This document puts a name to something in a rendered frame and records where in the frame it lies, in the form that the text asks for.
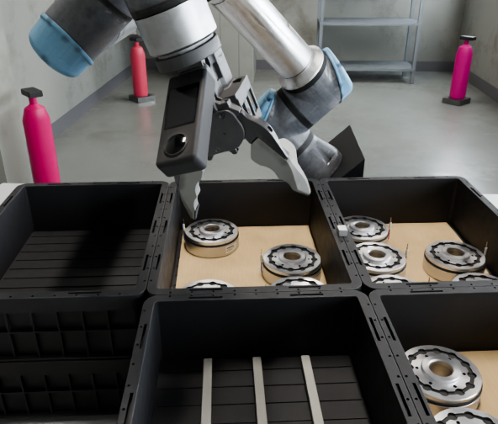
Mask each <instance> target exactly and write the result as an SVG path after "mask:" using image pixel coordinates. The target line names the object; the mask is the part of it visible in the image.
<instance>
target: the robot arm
mask: <svg viewBox="0 0 498 424"><path fill-rule="evenodd" d="M209 3H210V4H211V5H212V6H213V7H214V8H215V9H216V10H217V11H218V12H219V13H220V14H221V15H222V16H223V17H224V18H225V19H226V20H227V21H228V22H229V23H230V24H231V25H232V26H233V27H234V28H235V29H236V30H237V31H238V32H239V33H240V34H241V35H242V37H243V38H244V39H245V40H246V41H247V42H248V43H249V44H250V45H251V46H252V47H253V48H254V49H255V50H256V51H257V52H258V53H259V54H260V55H261V56H262V57H263V58H264V59H265V60H266V61H267V62H268V63H269V64H270V65H271V66H272V67H273V68H274V70H275V71H276V72H277V73H278V74H279V83H280V85H281V86H282V87H281V88H280V89H279V90H278V91H277V92H276V90H275V89H272V88H270V89H268V90H267V91H266V92H265V93H264V94H263V95H262V96H261V97H260V98H259V99H258V100H256V97H255V95H254V92H253V91H252V86H251V84H250V82H249V80H248V77H247V75H245V76H242V77H238V78H234V77H233V76H232V75H231V72H230V68H229V67H228V64H227V62H226V59H225V56H224V54H223V51H222V49H221V43H220V40H219V37H218V35H217V33H216V32H215V29H216V24H215V21H214V18H213V16H212V13H211V11H210V9H209V5H208V4H209ZM130 34H138V35H139V36H141V37H142V39H143V41H144V43H145V45H146V48H147V49H148V51H149V54H150V56H153V57H155V59H154V61H155V63H156V66H157V68H158V70H159V72H161V73H166V72H174V71H177V74H179V75H178V76H177V77H172V78H170V80H169V84H168V90H167V100H166V105H165V110H164V115H163V121H162V131H161V136H160V141H159V146H158V152H157V158H156V166H157V168H158V169H159V170H161V171H162V172H163V173H164V174H165V175H166V176H167V177H169V178H170V177H174V179H175V183H176V185H177V188H178V192H179V194H180V197H181V199H182V201H183V205H184V207H185V209H186V210H187V212H188V214H189V215H190V217H191V218H192V219H193V220H196V218H197V214H198V210H199V202H198V195H199V192H200V187H199V181H200V180H201V178H202V176H203V175H204V173H205V168H206V167H207V161H211V160H212V159H213V157H214V155H215V154H219V153H222V152H226V151H229V152H231V153H232V154H236V153H237V152H238V150H239V146H240V145H241V143H242V142H243V140H245V139H246V140H247V141H248V142H249V143H250V144H251V159H252V160H253V161H254V162H255V163H257V164H258V165H259V166H264V167H268V168H270V169H271V170H273V171H274V172H275V173H276V175H277V177H278V178H279V179H281V180H284V181H285V182H286V183H288V184H289V185H290V187H291V188H292V191H294V192H296V193H301V194H303V195H306V196H309V195H310V185H309V183H308V180H307V178H314V179H316V180H318V181H320V180H321V179H322V178H330V177H331V176H332V174H333V173H334V172H335V171H336V170H337V168H338V167H339V165H340V163H341V161H342V154H341V152H339V150H337V148H336V147H334V146H332V145H330V144H329V143H327V142H325V141H323V140H322V139H320V138H318V137H316V136H315V135H314V134H313V133H312V132H311V131H310V128H311V127H312V126H313V125H314V124H316V123H317V122H318V121H319V120H320V119H322V118H323V117H324V116H325V115H326V114H327V113H329V112H330V111H331V110H332V109H333V108H335V107H336V106H337V105H338V104H339V103H341V102H342V101H343V99H344V98H345V97H346V96H347V95H348V94H349V93H350V92H351V91H352V82H351V80H350V78H349V76H348V75H347V73H346V71H345V70H344V68H343V67H342V65H341V64H340V62H339V60H338V59H337V58H336V57H335V55H334V54H333V53H332V52H331V50H330V49H329V48H327V47H326V48H324V49H320V48H319V47H318V46H315V45H307V44H306V43H305V42H304V40H303V39H302V38H301V37H300V36H299V35H298V33H297V32H296V31H295V30H294V29H293V27H292V26H291V25H290V24H289V23H288V22H287V20H286V19H285V18H284V17H283V16H282V14H281V13H280V12H279V11H278V10H277V9H276V8H275V7H274V6H273V5H272V4H271V2H270V1H269V0H55V1H54V2H53V3H52V4H51V5H50V7H49V8H48V9H47V10H46V11H45V13H42V14H41V15H40V19H39V20H38V21H37V23H36V24H35V25H34V27H33V28H32V29H31V30H30V32H29V43H30V44H31V46H32V48H33V50H34V51H35V53H36V54H37V55H38V56H39V58H40V59H41V60H42V61H44V62H45V63H46V64H47V65H48V66H49V67H51V68H52V69H53V70H55V71H57V72H59V73H60V74H62V75H64V76H67V77H78V76H79V75H81V74H82V73H83V72H84V71H85V70H86V69H87V68H88V67H89V66H92V65H93V62H94V61H95V60H96V59H97V58H98V56H99V55H100V54H101V53H102V52H103V51H104V50H107V49H108V48H109V47H111V46H112V45H114V44H116V43H117V42H119V41H121V40H122V39H123V38H125V37H127V36H128V35H130ZM248 91H249V92H250V94H251V96H252V100H253V102H254V105H252V101H251V100H250V97H249V95H248Z"/></svg>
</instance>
